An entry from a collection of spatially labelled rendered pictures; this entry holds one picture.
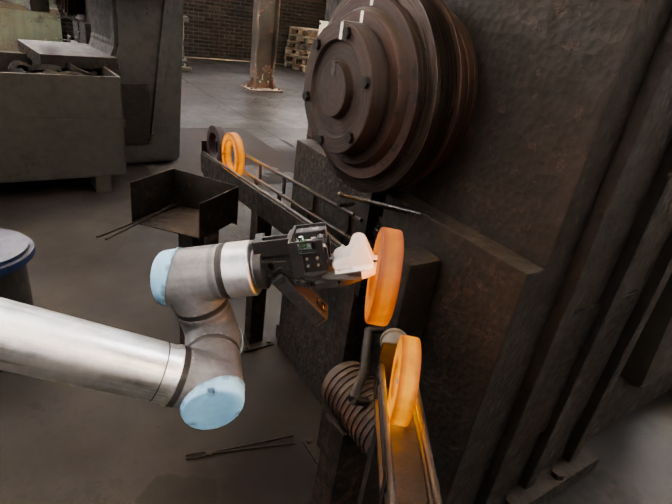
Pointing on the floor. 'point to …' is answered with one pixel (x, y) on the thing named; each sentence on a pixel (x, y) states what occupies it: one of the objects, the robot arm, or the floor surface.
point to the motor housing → (344, 437)
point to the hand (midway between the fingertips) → (384, 265)
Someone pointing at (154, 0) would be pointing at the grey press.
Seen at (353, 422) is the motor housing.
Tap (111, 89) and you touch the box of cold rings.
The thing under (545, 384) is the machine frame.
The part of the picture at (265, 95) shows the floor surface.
